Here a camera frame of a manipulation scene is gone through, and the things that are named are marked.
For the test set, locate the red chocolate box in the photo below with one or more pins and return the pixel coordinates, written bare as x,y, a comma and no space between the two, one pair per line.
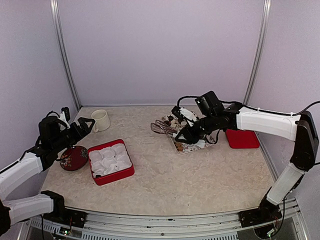
111,160

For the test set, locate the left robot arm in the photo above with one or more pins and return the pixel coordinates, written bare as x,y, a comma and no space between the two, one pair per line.
55,135

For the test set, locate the floral rectangular tray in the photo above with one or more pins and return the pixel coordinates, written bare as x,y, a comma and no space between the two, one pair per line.
183,148

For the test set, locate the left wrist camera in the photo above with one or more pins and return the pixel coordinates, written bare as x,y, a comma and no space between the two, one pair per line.
65,116

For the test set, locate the right aluminium frame post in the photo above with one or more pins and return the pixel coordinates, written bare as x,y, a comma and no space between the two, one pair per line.
258,50

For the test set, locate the left aluminium frame post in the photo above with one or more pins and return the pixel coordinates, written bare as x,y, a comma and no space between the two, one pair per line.
54,5

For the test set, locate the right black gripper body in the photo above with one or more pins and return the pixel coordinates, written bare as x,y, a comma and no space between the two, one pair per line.
210,125

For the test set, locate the red floral round tin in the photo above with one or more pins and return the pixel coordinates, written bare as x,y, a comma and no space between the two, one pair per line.
74,158

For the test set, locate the aluminium frame post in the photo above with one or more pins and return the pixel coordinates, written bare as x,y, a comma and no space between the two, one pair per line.
258,50
54,5

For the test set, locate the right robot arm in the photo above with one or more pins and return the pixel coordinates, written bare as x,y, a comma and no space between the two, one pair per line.
298,128

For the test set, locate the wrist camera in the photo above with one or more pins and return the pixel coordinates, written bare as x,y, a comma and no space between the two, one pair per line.
65,116
184,114

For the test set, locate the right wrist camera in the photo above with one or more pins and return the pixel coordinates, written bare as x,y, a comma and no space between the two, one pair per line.
184,114

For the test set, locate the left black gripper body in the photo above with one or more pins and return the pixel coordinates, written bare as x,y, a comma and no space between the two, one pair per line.
72,138

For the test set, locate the front aluminium rail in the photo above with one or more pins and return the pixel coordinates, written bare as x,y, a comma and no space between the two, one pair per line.
229,225

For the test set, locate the red box lid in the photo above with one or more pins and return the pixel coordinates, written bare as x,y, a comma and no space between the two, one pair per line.
242,139

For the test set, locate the metal serving tongs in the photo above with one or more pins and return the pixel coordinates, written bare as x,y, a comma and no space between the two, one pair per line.
161,127

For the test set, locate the cream ceramic mug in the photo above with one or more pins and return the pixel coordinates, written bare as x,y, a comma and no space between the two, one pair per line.
102,121

